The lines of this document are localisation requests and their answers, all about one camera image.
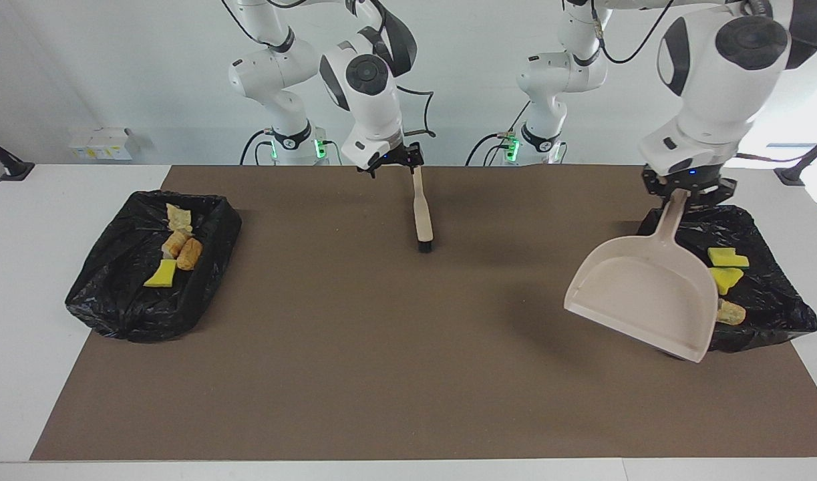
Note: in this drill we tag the brown toy bread loaf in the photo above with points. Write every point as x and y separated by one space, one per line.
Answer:
190 254

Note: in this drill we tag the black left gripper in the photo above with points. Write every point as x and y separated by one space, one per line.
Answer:
689 182

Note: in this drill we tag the wavy yellow sponge piece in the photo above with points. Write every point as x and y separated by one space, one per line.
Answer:
725 279

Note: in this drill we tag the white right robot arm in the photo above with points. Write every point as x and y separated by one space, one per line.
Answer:
368 87

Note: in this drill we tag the striped toy croissant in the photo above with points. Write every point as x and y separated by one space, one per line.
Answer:
730 312
173 245

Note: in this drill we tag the notched yellow sponge piece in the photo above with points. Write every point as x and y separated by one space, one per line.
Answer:
727 257

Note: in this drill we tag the white box with labels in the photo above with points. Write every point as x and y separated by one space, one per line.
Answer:
104 143

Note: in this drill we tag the beige plastic dustpan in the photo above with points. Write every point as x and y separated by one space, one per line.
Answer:
642 294

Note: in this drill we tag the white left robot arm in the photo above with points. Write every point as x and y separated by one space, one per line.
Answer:
715 80

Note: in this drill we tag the black stand foot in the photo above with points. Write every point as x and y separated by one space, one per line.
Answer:
799 170
11 168

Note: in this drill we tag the rectangular yellow green sponge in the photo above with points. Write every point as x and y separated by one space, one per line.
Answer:
161 275

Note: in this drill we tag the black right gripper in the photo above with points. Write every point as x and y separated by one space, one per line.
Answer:
395 158

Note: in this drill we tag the pale toy pastry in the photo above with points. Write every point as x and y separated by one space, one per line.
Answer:
179 218

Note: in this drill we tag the brown table mat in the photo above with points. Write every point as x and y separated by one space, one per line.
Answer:
381 401

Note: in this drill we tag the black bag lined bin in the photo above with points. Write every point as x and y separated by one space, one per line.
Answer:
121 307
762 300

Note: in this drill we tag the beige brush black bristles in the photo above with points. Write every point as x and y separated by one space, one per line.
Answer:
421 214

